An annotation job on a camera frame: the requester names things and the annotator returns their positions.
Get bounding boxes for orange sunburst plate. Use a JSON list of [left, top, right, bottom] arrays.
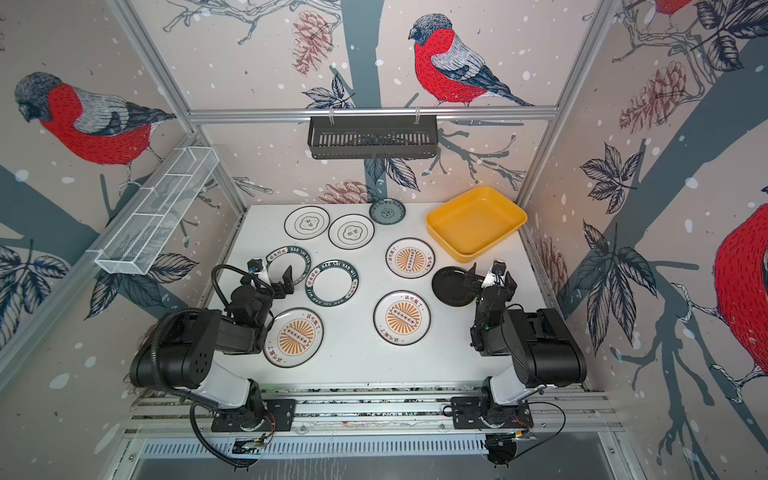
[[264, 308, 324, 368], [373, 290, 432, 346], [385, 237, 435, 279]]

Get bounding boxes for right black base cable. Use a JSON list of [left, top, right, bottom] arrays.
[[484, 400, 568, 467]]

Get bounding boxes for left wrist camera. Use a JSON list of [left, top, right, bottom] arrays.
[[247, 258, 269, 283]]

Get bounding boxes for white mesh wall shelf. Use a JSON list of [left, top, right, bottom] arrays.
[[95, 146, 219, 275]]

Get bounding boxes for green rim plate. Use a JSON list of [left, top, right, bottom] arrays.
[[305, 259, 360, 308], [266, 245, 312, 286]]

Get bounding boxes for yellow plastic bin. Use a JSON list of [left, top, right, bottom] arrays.
[[426, 186, 528, 264]]

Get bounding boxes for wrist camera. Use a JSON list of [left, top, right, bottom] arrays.
[[247, 258, 269, 283], [482, 260, 507, 288]]

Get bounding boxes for white plate black rings far-left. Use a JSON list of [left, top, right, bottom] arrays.
[[283, 205, 331, 241]]

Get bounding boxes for left black cable conduit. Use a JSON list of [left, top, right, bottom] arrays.
[[189, 403, 265, 470]]

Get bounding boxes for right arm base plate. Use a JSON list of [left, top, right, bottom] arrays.
[[443, 396, 533, 430]]

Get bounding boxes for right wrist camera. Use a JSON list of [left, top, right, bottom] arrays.
[[482, 260, 507, 288]]

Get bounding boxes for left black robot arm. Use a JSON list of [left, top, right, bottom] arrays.
[[129, 258, 298, 433]]

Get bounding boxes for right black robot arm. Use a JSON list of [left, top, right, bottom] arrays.
[[451, 261, 587, 430]]

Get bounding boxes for black round plate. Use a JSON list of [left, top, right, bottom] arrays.
[[431, 266, 476, 307]]

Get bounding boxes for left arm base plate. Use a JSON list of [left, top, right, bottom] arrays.
[[211, 398, 297, 433]]

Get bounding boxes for black hanging wire basket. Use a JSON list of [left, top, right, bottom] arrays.
[[307, 115, 439, 160]]

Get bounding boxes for small teal patterned plate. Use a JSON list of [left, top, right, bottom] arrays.
[[369, 198, 407, 225]]

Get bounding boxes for aluminium mounting rail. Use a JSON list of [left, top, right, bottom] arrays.
[[124, 383, 625, 437]]

